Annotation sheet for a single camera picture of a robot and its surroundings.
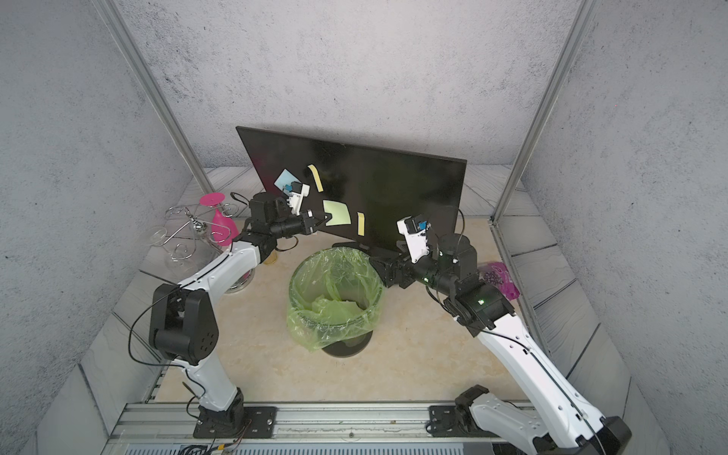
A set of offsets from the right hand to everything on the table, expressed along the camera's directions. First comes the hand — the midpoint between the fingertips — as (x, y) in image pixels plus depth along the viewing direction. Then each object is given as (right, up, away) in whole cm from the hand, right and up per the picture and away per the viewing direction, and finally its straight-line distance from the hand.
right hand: (386, 251), depth 65 cm
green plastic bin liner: (-15, -14, +23) cm, 31 cm away
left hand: (-14, +9, +18) cm, 24 cm away
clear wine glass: (-61, -4, +19) cm, 64 cm away
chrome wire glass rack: (-52, +7, +18) cm, 55 cm away
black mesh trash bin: (-14, -15, +24) cm, 32 cm away
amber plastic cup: (-28, -2, +6) cm, 29 cm away
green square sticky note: (-13, +11, +17) cm, 24 cm away
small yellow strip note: (-7, +7, +18) cm, 20 cm away
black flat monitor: (-6, +18, +24) cm, 31 cm away
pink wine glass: (-52, +7, +29) cm, 60 cm away
